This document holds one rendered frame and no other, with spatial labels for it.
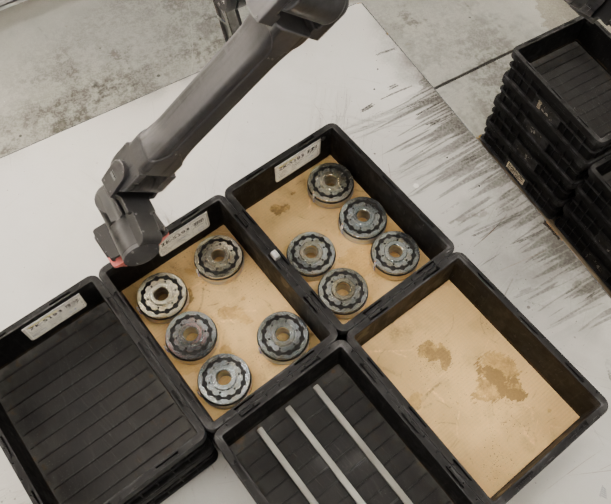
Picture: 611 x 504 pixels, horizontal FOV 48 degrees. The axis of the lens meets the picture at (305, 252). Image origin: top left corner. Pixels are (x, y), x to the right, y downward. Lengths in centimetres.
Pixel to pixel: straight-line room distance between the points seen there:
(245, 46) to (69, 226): 97
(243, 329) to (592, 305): 80
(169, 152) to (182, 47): 203
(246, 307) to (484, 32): 197
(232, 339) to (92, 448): 33
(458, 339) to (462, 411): 15
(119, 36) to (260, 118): 136
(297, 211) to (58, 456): 69
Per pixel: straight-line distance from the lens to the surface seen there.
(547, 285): 168
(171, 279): 144
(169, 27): 308
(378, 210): 150
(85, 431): 142
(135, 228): 104
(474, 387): 141
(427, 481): 136
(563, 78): 234
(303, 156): 153
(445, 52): 299
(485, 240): 169
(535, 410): 143
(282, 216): 152
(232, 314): 143
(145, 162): 99
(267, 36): 85
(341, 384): 138
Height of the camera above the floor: 215
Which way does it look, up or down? 63 degrees down
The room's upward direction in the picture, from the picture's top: straight up
